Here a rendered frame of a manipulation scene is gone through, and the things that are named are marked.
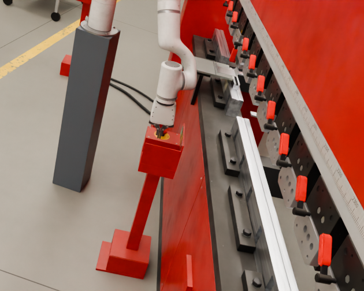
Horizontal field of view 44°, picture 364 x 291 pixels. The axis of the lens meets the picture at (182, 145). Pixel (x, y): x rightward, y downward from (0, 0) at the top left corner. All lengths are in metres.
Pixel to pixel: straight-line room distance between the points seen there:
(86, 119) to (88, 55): 0.37
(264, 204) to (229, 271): 0.28
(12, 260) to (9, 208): 0.38
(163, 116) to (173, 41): 0.30
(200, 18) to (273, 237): 2.02
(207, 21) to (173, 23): 1.38
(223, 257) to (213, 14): 2.05
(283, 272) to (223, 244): 0.23
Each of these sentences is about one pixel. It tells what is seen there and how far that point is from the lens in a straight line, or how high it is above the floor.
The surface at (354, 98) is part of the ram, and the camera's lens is 1.06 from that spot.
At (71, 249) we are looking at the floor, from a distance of 2.49.
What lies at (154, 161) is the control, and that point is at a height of 0.73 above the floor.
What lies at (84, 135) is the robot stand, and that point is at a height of 0.41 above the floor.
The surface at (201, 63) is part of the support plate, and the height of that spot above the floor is 1.00.
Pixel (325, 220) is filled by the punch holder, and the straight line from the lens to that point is 1.05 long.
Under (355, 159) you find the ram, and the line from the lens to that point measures 0.99.
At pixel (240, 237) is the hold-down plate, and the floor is 0.90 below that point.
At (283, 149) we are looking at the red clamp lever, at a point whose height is 1.24.
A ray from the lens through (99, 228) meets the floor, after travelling 2.63.
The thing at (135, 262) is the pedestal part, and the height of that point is 0.11.
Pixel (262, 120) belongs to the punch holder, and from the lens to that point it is 1.58.
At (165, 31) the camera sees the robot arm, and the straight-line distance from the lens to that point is 1.78.
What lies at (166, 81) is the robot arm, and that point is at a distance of 1.76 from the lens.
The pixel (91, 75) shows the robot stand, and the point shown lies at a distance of 2.43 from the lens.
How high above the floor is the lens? 1.81
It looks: 31 degrees down
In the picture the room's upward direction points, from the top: 18 degrees clockwise
